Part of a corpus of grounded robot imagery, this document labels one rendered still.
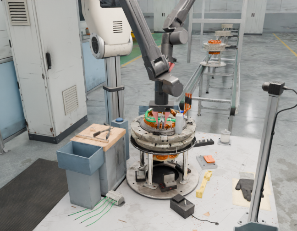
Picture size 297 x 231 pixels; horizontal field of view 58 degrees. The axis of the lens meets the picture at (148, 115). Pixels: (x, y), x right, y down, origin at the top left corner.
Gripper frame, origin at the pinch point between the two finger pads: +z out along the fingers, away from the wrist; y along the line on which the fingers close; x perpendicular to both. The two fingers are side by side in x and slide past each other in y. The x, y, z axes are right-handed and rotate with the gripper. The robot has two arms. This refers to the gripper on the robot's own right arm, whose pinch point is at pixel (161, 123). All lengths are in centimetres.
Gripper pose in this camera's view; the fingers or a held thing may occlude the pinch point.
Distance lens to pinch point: 115.3
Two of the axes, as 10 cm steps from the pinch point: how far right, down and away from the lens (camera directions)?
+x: 0.8, -3.7, 9.3
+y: 10.0, 0.3, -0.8
